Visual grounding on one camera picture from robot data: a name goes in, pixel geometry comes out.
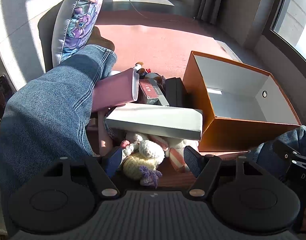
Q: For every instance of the black box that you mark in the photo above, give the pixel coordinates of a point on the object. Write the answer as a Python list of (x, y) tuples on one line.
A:
[(176, 94)]

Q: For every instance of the dark red small box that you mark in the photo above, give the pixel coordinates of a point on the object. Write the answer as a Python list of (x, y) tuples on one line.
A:
[(150, 93)]

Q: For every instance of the pink floor mat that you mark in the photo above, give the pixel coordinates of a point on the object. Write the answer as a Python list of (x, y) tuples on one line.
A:
[(162, 42)]

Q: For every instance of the white plush dog toy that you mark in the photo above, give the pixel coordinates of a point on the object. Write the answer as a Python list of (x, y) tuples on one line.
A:
[(174, 150)]

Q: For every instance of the anime print pillow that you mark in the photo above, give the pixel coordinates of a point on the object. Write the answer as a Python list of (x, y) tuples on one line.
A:
[(73, 27)]

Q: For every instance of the black phone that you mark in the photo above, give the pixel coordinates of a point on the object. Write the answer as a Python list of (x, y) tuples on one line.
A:
[(6, 92)]

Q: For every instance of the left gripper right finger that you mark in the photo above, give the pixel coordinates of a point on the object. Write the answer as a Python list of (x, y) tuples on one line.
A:
[(194, 161)]

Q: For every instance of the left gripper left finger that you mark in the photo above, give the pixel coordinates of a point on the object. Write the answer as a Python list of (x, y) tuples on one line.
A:
[(112, 161)]

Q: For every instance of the crochet bunny toy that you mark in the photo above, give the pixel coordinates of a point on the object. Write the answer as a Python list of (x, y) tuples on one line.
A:
[(141, 156)]

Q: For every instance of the pink notebook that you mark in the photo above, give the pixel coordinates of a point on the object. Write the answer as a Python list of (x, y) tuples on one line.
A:
[(116, 90)]

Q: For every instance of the dark window frame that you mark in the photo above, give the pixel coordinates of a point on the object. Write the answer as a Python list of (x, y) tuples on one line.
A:
[(286, 29)]

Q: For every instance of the brown sock foot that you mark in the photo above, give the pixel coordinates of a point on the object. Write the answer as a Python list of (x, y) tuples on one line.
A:
[(97, 39)]

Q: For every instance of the donald duck plush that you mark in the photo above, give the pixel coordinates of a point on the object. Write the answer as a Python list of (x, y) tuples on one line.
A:
[(147, 73)]

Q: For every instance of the orange storage box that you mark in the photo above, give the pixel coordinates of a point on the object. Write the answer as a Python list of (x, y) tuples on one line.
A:
[(243, 106)]

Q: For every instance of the blue jeans leg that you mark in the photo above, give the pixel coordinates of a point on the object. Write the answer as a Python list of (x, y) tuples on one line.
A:
[(46, 119)]

